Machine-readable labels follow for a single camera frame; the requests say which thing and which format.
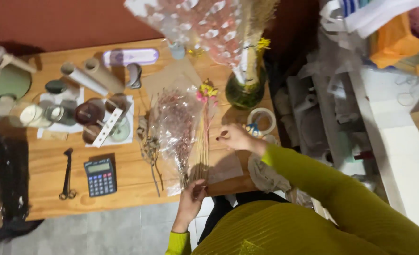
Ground orange plastic bag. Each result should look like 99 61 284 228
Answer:
369 11 419 77

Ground dark grey calculator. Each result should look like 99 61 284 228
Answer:
84 158 117 198

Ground person's left hand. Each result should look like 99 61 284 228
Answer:
172 179 209 234

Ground small wooden tag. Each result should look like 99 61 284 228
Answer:
41 130 69 142

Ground black wick trimmer scissors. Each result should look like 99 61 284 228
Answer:
58 148 78 201

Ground yellow pink dried flower bunch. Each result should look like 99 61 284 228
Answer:
190 79 220 185

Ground blue-handled scissors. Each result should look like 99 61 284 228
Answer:
244 122 264 139

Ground pale green glass candle jar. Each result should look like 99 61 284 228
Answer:
110 116 132 143

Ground black bag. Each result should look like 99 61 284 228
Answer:
0 132 44 246

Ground small yellow glass bottle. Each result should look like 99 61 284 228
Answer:
186 45 205 58

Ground pale green pot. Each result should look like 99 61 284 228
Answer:
0 52 37 102

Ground small pale blue bottle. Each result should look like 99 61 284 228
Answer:
168 40 187 60

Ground cellophane-wrapped pink dried flowers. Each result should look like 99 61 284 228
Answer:
156 88 204 196

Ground white candle in glass jar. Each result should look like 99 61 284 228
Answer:
18 104 54 129

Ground white blue-striped bag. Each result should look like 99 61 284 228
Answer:
318 0 419 39

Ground brown cardboard tube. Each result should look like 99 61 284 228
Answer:
83 57 125 95

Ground green glass vase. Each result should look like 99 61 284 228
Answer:
225 67 267 111

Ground dried grey leaf twig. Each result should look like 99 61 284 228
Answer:
136 114 165 198

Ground white paper roll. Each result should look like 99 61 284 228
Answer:
60 62 109 97

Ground dark round lid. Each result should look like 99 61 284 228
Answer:
45 79 69 95

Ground clear glass jar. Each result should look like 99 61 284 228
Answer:
45 105 78 127

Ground large dotted cellophane bouquet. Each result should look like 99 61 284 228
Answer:
124 0 281 86

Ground white wooden wick holder bar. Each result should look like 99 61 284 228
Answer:
92 108 124 149

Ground beige crumpled cloth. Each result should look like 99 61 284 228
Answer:
247 134 292 194

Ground white tape roll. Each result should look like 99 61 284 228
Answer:
246 107 277 137

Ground grey stapler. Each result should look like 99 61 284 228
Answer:
125 63 143 90

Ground large brown candle bowl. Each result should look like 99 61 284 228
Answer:
73 100 106 125

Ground person's right hand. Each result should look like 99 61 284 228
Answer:
215 123 267 157

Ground translucent wrapping sheet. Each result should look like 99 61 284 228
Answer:
167 148 244 197

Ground cluttered grey shelf rack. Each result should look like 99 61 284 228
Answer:
271 28 387 199

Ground small brown candle bowl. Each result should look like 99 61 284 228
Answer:
82 123 102 144

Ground brown kraft paper sheet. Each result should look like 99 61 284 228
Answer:
140 58 204 101

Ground purple white oblong case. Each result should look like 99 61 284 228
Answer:
102 48 160 67

